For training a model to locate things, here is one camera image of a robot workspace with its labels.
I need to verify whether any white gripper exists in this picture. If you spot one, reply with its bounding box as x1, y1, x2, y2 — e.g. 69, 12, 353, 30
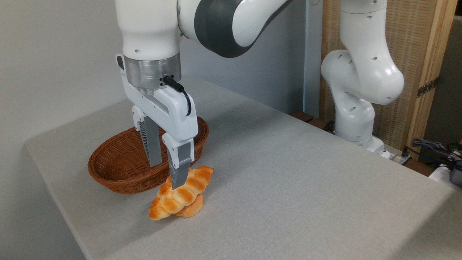
116, 54, 199, 190

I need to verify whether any long twisted golden bread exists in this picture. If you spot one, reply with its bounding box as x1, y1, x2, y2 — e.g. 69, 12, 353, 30
149, 166, 214, 221

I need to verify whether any brown wicker basket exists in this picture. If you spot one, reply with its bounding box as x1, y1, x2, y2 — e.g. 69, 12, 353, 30
88, 116, 209, 195

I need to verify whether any small round bread roll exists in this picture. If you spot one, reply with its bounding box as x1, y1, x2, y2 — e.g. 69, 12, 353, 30
173, 194, 205, 218

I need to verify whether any dark wooden slat bench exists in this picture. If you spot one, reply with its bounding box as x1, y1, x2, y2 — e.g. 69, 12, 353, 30
290, 111, 337, 133

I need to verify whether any grey vertical column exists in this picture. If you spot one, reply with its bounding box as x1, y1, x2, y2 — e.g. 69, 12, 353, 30
303, 0, 324, 118

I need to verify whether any wooden woven folding screen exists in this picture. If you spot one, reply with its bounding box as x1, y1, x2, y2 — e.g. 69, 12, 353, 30
319, 0, 459, 160

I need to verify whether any metal screen hinge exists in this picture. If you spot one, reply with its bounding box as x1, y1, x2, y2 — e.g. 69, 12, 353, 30
417, 77, 440, 98

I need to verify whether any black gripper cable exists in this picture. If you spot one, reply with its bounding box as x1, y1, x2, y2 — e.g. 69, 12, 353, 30
163, 75, 193, 117

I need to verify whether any bundle of dark cables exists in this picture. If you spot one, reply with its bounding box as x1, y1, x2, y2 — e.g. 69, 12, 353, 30
401, 138, 462, 170

